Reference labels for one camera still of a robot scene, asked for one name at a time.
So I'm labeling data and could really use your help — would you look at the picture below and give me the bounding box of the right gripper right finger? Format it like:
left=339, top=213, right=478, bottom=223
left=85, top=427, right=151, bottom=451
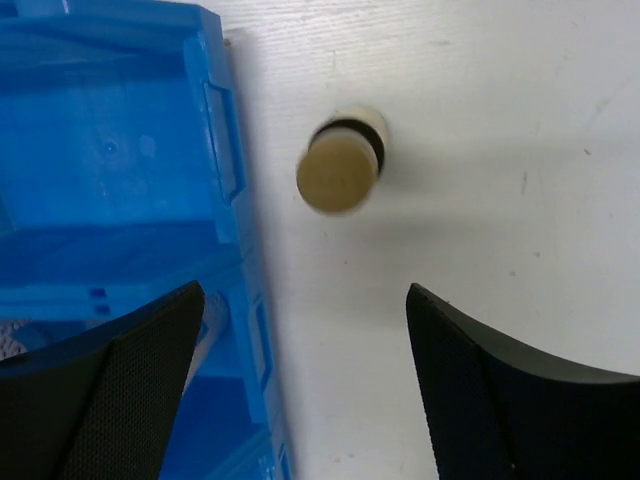
left=406, top=283, right=639, bottom=479

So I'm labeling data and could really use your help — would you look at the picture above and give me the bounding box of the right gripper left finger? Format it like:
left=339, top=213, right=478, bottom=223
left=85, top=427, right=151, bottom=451
left=1, top=282, right=205, bottom=479

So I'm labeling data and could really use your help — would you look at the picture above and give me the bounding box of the brown bottle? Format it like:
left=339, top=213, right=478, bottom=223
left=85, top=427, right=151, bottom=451
left=296, top=105, right=390, bottom=215

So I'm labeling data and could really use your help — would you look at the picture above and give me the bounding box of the white blue can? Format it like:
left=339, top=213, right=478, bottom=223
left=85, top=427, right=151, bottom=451
left=182, top=292, right=230, bottom=394

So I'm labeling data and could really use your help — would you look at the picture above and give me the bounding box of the blue plastic bin middle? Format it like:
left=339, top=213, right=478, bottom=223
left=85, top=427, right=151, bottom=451
left=1, top=254, right=290, bottom=479

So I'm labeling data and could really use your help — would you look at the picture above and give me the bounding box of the blue plastic bin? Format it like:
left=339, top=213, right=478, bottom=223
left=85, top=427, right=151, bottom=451
left=1, top=254, right=290, bottom=479
left=0, top=0, right=251, bottom=311

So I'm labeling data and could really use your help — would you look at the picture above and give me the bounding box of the blue plastic bin rear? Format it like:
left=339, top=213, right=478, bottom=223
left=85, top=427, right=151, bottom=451
left=0, top=0, right=251, bottom=311

